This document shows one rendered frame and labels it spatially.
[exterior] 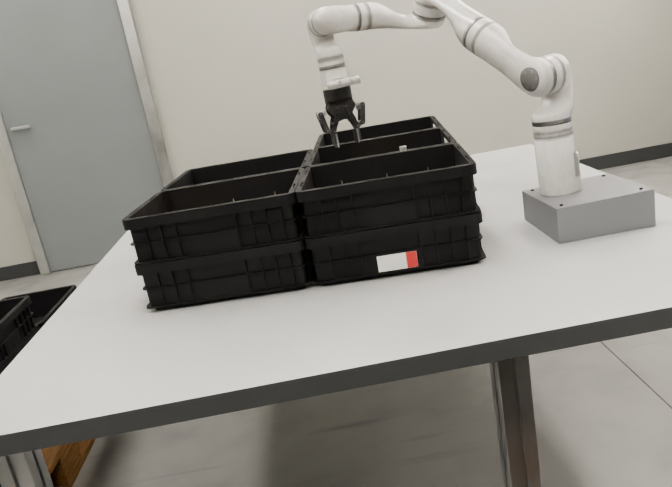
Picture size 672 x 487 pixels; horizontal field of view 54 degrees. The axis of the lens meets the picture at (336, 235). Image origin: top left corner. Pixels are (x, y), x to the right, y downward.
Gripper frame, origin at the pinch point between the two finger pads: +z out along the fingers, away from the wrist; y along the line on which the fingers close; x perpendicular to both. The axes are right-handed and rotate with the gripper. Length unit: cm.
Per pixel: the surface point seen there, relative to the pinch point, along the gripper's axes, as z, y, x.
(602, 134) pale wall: 75, -278, -213
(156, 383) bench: 26, 65, 52
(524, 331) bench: 28, 5, 79
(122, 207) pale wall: 52, 55, -316
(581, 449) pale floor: 99, -40, 32
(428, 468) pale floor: 97, 1, 14
